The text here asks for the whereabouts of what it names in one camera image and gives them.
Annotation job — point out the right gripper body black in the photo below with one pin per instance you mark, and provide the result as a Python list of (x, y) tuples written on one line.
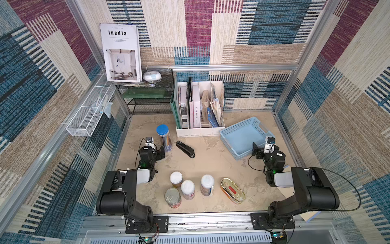
[(258, 151)]

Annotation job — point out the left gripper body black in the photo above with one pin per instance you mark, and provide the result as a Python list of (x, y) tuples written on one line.
[(159, 152)]

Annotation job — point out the yellow can white lid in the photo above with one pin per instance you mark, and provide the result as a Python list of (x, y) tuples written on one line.
[(176, 179)]

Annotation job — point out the light blue plastic basket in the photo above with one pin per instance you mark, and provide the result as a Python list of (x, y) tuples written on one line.
[(239, 137)]

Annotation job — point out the silver round pull-tab can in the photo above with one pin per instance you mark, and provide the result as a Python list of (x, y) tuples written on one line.
[(173, 198)]

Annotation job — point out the oval gold fish tin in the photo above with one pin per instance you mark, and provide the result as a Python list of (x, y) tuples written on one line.
[(233, 192)]

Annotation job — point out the pink can white lid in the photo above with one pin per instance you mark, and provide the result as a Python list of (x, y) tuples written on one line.
[(188, 189)]

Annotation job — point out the colourful can with spoon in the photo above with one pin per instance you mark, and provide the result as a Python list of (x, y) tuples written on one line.
[(207, 184)]

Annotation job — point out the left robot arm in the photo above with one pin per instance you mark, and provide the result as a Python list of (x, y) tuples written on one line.
[(117, 196)]

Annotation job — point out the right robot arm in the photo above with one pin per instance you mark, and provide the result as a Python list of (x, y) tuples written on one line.
[(312, 190)]

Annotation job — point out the blue-lid cylindrical canister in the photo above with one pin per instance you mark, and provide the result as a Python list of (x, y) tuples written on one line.
[(164, 134)]

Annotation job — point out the beige booklet blue edge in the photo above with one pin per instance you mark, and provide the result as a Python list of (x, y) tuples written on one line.
[(307, 216)]

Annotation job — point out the black stapler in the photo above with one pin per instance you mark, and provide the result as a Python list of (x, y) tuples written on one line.
[(189, 151)]

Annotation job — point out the green folder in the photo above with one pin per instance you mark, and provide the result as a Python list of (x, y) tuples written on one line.
[(175, 110)]

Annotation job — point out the pink book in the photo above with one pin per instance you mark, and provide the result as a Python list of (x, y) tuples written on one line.
[(195, 107)]

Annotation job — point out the white file organizer box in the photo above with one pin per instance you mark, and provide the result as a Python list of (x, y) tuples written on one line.
[(206, 131)]

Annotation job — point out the white round device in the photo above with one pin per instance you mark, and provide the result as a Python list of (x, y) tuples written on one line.
[(152, 76)]

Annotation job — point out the Inedia magazine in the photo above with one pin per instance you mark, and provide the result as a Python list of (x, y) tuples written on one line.
[(121, 51)]

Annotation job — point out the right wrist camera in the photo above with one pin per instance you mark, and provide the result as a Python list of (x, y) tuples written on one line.
[(269, 145)]

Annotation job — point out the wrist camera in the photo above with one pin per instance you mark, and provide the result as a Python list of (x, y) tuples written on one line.
[(149, 141), (269, 145)]

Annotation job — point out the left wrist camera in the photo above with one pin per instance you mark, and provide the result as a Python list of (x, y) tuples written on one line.
[(149, 141)]

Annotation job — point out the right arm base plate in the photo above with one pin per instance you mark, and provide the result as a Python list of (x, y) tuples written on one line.
[(262, 221)]

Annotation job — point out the black wire shelf rack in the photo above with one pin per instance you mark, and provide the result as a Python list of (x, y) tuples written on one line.
[(151, 98)]

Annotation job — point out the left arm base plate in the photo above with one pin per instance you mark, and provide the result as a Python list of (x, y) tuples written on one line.
[(158, 224)]

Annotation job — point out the white wire basket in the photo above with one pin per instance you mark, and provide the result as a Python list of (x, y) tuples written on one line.
[(87, 117)]

